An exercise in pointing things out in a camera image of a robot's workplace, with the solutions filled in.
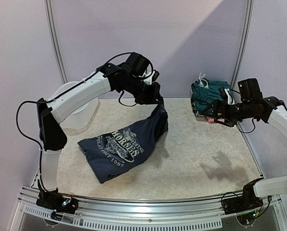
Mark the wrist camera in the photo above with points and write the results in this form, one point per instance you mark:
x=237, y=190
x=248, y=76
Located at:
x=136, y=64
x=249, y=90

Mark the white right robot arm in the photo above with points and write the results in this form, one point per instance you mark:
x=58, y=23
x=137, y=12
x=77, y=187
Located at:
x=273, y=112

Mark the right aluminium frame post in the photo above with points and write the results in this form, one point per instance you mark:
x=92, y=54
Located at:
x=243, y=41

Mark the pink folded garment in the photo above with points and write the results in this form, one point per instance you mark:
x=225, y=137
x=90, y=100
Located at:
x=211, y=119

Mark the aluminium frame post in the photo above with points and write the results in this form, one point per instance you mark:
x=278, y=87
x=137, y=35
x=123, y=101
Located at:
x=54, y=40
x=243, y=41

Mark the white plastic laundry basket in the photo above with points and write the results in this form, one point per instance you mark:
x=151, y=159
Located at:
x=78, y=115

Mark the black white patterned garment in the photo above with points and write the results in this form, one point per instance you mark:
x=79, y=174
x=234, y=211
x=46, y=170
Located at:
x=194, y=110

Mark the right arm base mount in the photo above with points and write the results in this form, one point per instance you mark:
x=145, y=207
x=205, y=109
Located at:
x=247, y=207

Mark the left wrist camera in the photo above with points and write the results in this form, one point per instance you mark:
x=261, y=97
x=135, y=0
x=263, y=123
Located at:
x=136, y=64

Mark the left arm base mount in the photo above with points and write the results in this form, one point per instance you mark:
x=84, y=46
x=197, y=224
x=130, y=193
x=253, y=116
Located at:
x=57, y=202

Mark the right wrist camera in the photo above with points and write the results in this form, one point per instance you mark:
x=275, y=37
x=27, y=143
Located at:
x=249, y=90

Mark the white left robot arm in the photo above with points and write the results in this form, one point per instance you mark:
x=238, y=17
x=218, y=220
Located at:
x=53, y=139

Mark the aluminium front rail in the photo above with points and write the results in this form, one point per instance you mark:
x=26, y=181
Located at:
x=95, y=214

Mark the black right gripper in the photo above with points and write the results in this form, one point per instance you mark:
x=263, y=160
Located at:
x=220, y=110

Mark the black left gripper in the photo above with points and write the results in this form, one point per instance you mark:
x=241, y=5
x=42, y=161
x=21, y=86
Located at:
x=152, y=98

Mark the navy blue garment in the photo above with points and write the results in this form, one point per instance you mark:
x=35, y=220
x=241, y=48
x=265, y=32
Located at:
x=115, y=153

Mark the left aluminium frame post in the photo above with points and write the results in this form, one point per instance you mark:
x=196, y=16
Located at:
x=54, y=40

